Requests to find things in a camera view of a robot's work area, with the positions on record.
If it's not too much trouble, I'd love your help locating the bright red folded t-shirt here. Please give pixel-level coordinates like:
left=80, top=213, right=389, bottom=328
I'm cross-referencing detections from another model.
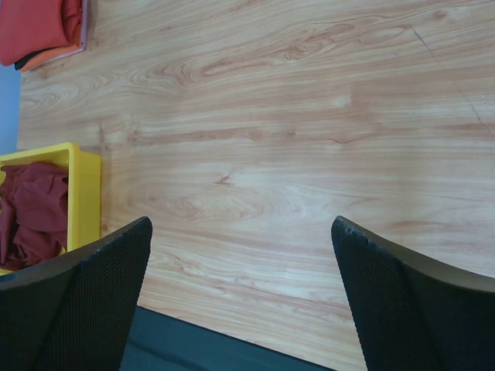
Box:
left=1, top=0, right=83, bottom=66

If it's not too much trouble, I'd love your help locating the yellow plastic bin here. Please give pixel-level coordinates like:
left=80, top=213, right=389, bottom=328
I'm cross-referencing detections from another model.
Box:
left=1, top=142, right=101, bottom=274

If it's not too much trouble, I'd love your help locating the black folded t-shirt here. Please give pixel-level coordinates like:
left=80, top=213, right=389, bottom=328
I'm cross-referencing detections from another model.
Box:
left=14, top=49, right=43, bottom=70

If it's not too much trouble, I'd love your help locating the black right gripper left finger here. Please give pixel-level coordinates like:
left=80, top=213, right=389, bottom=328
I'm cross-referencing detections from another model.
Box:
left=1, top=217, right=152, bottom=370

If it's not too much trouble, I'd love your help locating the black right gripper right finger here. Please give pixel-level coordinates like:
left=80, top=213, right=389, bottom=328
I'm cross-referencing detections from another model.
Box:
left=331, top=216, right=494, bottom=370

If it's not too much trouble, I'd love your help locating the orange folded t-shirt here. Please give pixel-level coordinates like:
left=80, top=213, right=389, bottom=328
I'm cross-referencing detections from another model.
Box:
left=20, top=20, right=81, bottom=73

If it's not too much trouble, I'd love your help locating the dark red t-shirt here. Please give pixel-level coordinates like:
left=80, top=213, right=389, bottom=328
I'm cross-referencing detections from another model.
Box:
left=1, top=162, right=69, bottom=271

